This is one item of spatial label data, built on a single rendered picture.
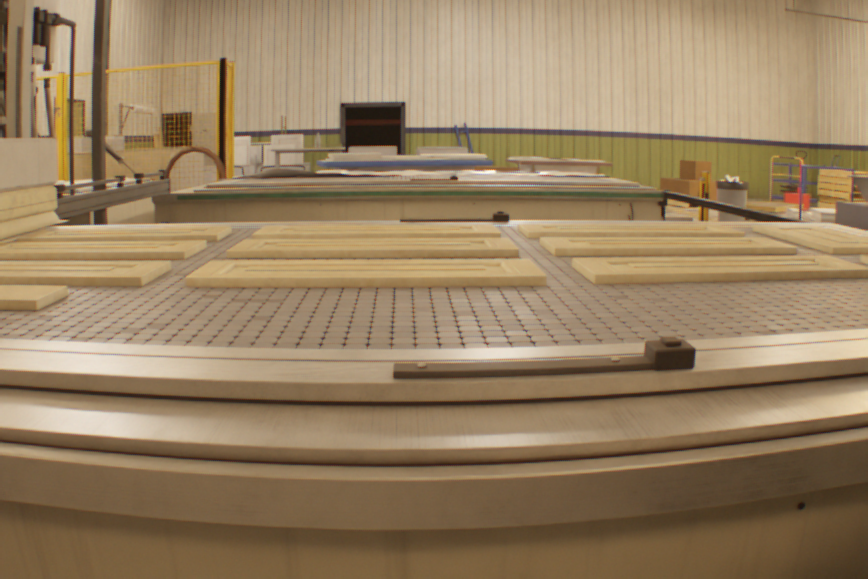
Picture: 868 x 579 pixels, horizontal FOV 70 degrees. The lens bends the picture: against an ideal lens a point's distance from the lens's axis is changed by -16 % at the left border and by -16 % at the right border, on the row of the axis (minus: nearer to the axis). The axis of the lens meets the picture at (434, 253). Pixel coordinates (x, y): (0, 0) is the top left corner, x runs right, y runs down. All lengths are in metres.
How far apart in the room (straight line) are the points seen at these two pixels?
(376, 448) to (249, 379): 0.19
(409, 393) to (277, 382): 0.14
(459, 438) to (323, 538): 0.18
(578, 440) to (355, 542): 0.25
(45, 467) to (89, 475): 0.05
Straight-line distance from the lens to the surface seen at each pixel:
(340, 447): 0.68
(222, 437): 0.71
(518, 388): 0.79
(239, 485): 0.68
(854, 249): 2.00
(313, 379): 0.79
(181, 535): 0.79
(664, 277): 1.38
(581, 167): 8.10
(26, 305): 1.25
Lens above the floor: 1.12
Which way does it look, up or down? 9 degrees down
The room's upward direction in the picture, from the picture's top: straight up
